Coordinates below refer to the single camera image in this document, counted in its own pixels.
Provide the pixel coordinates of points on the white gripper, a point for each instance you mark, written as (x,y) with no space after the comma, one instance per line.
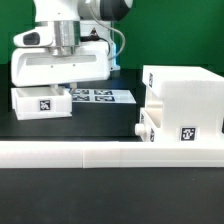
(32,64)

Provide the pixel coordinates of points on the white drawer with knob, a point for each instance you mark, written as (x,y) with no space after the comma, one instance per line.
(149,124)

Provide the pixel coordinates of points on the white drawer cabinet box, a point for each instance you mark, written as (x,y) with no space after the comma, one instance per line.
(191,100)

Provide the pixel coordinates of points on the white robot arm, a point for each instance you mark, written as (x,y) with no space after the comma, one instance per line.
(54,52)

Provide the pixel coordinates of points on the fiducial tag sheet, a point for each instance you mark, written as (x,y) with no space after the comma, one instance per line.
(102,96)

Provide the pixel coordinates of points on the white L-shaped fence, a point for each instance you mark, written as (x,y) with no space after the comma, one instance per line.
(53,154)

